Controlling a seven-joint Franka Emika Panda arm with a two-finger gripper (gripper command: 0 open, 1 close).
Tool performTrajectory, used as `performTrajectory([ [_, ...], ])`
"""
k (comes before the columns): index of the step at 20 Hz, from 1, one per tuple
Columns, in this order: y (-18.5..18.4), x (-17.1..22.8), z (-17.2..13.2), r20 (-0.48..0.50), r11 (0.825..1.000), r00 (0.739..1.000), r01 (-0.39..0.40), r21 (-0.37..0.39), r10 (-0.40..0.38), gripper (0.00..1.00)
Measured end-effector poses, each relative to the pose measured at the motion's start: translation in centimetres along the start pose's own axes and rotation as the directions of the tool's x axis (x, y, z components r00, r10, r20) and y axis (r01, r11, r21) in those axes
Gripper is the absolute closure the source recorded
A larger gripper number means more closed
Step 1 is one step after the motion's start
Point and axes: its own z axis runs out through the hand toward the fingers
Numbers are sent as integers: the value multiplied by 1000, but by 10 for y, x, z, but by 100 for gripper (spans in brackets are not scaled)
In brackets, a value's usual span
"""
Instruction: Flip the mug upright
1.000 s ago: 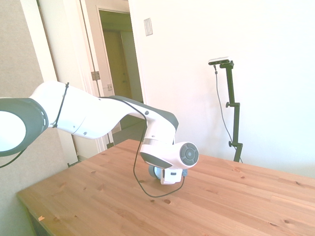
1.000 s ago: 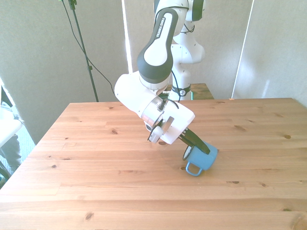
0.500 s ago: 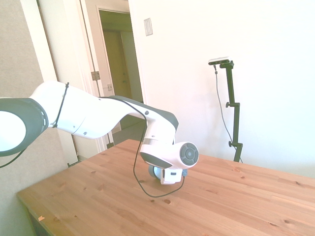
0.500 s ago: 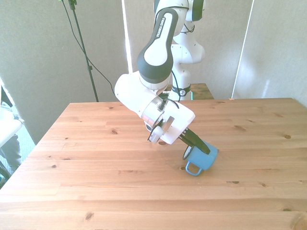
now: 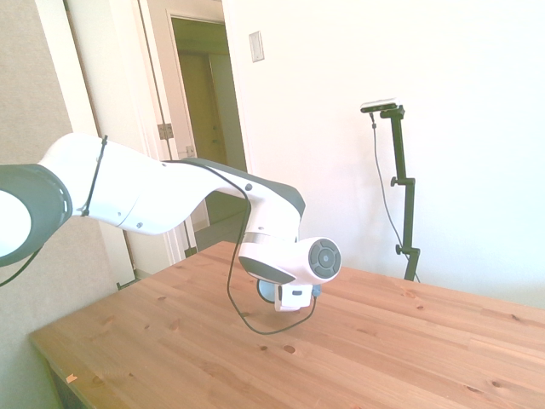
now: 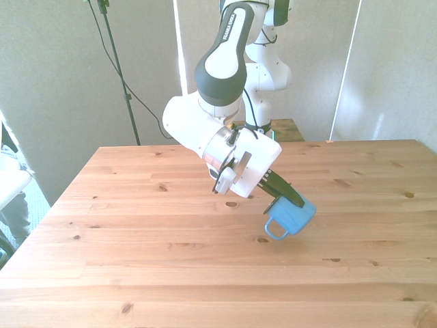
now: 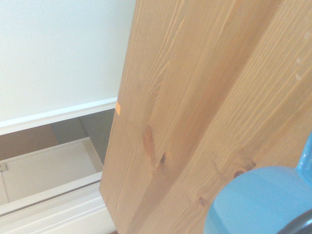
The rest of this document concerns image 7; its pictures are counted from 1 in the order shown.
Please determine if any white baseboard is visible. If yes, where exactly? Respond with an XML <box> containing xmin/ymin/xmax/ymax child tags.
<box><xmin>0</xmin><ymin>97</ymin><xmax>118</xmax><ymax>136</ymax></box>

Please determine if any white door frame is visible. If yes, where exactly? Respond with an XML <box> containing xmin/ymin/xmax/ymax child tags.
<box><xmin>0</xmin><ymin>179</ymin><xmax>116</xmax><ymax>234</ymax></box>

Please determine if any blue enamel mug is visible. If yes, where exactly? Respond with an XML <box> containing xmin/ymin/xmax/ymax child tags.
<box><xmin>203</xmin><ymin>131</ymin><xmax>312</xmax><ymax>234</ymax></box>

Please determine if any white open door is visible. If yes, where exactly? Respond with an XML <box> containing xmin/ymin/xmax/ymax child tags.
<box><xmin>0</xmin><ymin>136</ymin><xmax>104</xmax><ymax>204</ymax></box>

